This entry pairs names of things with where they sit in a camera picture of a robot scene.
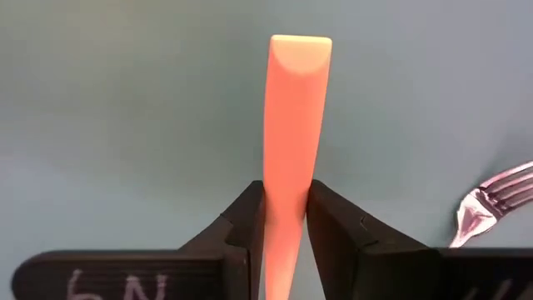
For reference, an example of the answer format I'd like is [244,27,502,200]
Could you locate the red tipped metal fork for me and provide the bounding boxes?
[448,161,533,249]

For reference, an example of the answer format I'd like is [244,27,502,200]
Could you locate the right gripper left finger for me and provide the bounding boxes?
[11,179,267,300]

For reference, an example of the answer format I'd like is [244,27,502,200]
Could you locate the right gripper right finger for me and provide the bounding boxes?
[306,179,533,300]

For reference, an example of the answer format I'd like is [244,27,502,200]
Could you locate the wooden handled metal fork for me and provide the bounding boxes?
[258,34,333,300]

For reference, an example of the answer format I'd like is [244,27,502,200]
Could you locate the green table mat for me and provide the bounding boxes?
[0,0,533,300]

